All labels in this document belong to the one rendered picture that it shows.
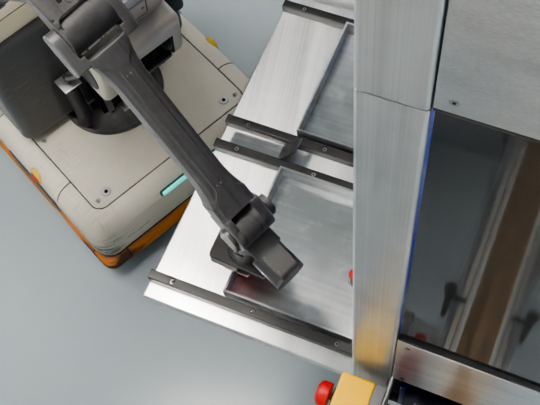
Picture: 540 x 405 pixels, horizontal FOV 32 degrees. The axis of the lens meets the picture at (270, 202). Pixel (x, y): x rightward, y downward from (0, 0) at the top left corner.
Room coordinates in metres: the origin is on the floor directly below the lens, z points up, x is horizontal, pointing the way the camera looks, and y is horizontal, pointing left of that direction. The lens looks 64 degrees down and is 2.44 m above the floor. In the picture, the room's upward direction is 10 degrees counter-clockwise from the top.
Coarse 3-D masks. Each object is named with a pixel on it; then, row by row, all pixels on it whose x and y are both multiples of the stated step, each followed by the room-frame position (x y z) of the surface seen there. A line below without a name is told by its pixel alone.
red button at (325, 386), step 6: (324, 384) 0.37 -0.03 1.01; (330, 384) 0.37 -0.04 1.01; (318, 390) 0.36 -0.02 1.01; (324, 390) 0.36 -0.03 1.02; (330, 390) 0.36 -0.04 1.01; (318, 396) 0.35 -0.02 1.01; (324, 396) 0.35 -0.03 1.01; (330, 396) 0.35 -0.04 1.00; (318, 402) 0.34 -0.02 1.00; (324, 402) 0.34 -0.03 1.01
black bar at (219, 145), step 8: (216, 144) 0.88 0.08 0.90; (224, 144) 0.88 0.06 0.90; (232, 144) 0.88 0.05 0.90; (224, 152) 0.87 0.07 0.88; (232, 152) 0.86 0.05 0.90; (240, 152) 0.86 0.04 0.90; (248, 152) 0.85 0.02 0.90; (256, 152) 0.85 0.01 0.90; (248, 160) 0.84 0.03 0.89; (256, 160) 0.84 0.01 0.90; (264, 160) 0.83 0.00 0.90; (272, 160) 0.83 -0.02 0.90; (280, 160) 0.82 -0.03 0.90; (272, 168) 0.82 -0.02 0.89; (288, 168) 0.80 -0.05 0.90; (296, 168) 0.80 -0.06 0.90; (304, 168) 0.80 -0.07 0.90; (320, 176) 0.78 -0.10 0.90; (328, 176) 0.77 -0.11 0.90; (344, 184) 0.75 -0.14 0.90; (352, 184) 0.75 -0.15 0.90
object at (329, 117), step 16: (352, 32) 1.08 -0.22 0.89; (336, 48) 1.04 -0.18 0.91; (352, 48) 1.05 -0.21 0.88; (336, 64) 1.02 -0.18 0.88; (352, 64) 1.01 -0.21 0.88; (320, 80) 0.97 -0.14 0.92; (336, 80) 0.99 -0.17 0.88; (352, 80) 0.98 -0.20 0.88; (320, 96) 0.96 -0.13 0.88; (336, 96) 0.95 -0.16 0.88; (352, 96) 0.94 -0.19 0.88; (320, 112) 0.92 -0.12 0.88; (336, 112) 0.91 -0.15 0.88; (352, 112) 0.91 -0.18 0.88; (304, 128) 0.89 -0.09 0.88; (320, 128) 0.89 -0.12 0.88; (336, 128) 0.88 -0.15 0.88; (352, 128) 0.87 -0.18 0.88; (336, 144) 0.83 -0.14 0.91; (352, 144) 0.84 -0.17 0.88
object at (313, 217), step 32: (288, 192) 0.77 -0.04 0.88; (320, 192) 0.75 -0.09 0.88; (352, 192) 0.73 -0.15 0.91; (288, 224) 0.70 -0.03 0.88; (320, 224) 0.69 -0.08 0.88; (352, 224) 0.68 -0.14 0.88; (320, 256) 0.63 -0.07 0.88; (352, 256) 0.62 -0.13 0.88; (224, 288) 0.59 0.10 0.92; (256, 288) 0.59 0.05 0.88; (288, 288) 0.58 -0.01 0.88; (320, 288) 0.57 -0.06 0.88; (352, 288) 0.56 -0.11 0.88; (288, 320) 0.52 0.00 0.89; (320, 320) 0.51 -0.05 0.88; (352, 320) 0.50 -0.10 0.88
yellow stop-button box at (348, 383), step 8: (344, 376) 0.37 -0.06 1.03; (352, 376) 0.37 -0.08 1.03; (344, 384) 0.36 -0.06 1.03; (352, 384) 0.36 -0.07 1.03; (360, 384) 0.35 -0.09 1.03; (368, 384) 0.35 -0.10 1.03; (376, 384) 0.35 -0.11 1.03; (336, 392) 0.35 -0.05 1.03; (344, 392) 0.35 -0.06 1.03; (352, 392) 0.34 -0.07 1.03; (360, 392) 0.34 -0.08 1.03; (368, 392) 0.34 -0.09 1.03; (376, 392) 0.34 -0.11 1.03; (384, 392) 0.33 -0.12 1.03; (336, 400) 0.34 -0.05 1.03; (344, 400) 0.33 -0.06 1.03; (352, 400) 0.33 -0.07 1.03; (360, 400) 0.33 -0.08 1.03; (368, 400) 0.33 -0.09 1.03; (376, 400) 0.32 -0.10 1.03
